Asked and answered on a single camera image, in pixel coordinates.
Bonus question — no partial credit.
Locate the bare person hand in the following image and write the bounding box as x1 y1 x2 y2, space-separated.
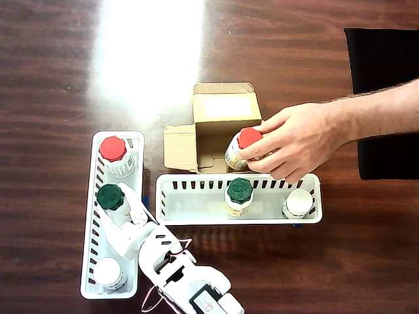
238 97 358 184

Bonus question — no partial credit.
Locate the brown cardboard box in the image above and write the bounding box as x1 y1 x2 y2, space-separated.
162 82 264 174

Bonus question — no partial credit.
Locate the green cap pill bottle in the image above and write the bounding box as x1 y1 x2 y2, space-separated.
224 177 255 218
96 183 132 226

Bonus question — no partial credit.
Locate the white cap pill bottle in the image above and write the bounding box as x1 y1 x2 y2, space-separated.
92 257 128 291
282 188 315 219

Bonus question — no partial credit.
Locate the black cloth mat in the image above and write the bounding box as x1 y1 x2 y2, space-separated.
344 27 419 180

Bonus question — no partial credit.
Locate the red cap pill bottle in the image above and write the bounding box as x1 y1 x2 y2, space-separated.
224 127 264 171
99 136 137 179

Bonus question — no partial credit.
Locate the red white motor cable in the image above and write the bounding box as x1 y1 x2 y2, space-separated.
167 238 194 260

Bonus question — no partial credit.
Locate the white plastic basket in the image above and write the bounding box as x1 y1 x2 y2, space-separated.
154 172 324 226
79 130 145 300

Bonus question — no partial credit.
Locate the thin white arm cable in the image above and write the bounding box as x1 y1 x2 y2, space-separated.
141 283 166 313

